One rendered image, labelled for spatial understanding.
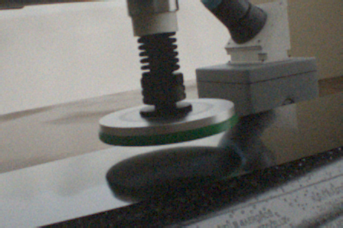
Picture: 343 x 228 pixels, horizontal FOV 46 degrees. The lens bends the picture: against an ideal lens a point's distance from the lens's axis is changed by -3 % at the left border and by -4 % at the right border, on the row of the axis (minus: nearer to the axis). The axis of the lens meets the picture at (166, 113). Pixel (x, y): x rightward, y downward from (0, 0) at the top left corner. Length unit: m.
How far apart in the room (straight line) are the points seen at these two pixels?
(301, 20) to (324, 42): 0.69
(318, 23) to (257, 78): 6.21
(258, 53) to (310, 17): 5.96
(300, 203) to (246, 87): 1.16
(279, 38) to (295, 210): 1.37
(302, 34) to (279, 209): 7.07
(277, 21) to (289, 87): 0.28
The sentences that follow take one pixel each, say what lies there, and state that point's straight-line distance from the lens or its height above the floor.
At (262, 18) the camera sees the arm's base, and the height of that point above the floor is 1.04.
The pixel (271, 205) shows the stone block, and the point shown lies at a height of 0.79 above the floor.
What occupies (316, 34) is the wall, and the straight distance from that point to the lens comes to 7.78.
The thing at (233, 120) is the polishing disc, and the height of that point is 0.86.
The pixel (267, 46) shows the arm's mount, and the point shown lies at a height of 0.92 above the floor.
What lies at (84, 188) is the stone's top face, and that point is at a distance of 0.53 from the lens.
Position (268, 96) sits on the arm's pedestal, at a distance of 1.70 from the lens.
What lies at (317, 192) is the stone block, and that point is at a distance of 0.53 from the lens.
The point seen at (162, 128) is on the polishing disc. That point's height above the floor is 0.88.
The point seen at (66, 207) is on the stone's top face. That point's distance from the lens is 0.48.
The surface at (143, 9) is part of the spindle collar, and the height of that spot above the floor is 1.04.
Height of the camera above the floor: 0.99
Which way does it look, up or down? 10 degrees down
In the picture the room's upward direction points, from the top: 7 degrees counter-clockwise
